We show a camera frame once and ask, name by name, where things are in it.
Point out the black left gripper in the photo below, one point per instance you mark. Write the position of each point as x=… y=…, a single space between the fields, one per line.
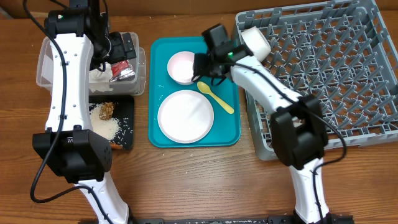
x=120 y=53

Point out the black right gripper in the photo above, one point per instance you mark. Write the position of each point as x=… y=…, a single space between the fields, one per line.
x=199 y=67

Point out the yellow plastic spoon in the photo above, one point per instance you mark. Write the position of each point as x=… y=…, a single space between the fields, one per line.
x=205 y=89

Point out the red foil wrapper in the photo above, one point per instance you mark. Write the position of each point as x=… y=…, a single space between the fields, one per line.
x=122 y=71

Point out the pink bowl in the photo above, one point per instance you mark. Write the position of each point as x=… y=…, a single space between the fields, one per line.
x=180 y=67

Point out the white napkin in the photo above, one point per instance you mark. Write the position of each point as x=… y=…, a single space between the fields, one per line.
x=99 y=81

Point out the white bowl with food scraps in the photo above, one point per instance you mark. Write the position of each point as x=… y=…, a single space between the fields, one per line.
x=257 y=43

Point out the white round plate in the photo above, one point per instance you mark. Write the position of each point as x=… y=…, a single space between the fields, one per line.
x=185 y=116

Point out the brown food scraps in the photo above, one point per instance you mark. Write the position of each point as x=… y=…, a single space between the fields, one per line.
x=106 y=111

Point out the white rice pile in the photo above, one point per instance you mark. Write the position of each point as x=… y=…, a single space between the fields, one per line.
x=118 y=129

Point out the brown sausage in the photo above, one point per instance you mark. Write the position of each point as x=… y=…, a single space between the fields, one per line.
x=115 y=146

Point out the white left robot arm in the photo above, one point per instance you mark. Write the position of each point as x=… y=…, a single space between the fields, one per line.
x=81 y=41

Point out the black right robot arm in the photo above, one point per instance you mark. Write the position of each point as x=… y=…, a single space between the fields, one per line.
x=298 y=130

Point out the grey dishwasher rack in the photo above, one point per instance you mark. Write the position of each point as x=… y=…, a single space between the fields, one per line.
x=342 y=53

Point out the black tray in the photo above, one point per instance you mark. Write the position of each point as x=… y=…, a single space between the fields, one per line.
x=125 y=106

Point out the teal plastic tray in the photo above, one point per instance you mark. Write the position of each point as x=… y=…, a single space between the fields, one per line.
x=226 y=129

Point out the clear plastic bin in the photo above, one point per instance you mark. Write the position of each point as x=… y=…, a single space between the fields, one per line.
x=136 y=86

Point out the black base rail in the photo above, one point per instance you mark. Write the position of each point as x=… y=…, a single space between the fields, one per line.
x=275 y=219

